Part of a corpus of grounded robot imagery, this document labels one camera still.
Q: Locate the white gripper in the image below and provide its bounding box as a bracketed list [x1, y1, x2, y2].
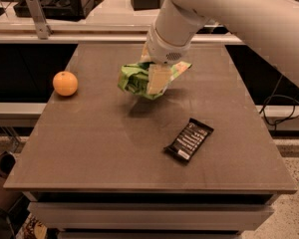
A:
[140, 25, 190, 95]

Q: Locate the green rice chip bag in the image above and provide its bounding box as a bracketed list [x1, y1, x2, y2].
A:
[118, 61, 191, 100]

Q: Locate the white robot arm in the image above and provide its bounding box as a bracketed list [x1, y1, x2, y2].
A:
[146, 0, 299, 88]

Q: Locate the black chocolate bar wrapper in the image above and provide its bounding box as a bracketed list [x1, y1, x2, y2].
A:
[163, 118, 214, 164]

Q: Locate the orange fruit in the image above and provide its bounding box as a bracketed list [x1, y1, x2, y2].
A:
[53, 71, 78, 97]

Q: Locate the black tray on far table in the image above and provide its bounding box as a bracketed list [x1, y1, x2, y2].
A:
[13, 0, 104, 22]

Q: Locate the brown bin with hole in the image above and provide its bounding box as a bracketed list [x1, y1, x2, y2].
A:
[0, 151, 22, 212]

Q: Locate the white drawer front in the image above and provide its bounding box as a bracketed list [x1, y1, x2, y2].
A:
[29, 202, 273, 231]

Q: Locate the left metal rail bracket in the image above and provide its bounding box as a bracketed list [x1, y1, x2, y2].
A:
[25, 0, 52, 40]

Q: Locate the black cable by table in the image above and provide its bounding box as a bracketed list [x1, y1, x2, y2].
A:
[258, 73, 299, 131]

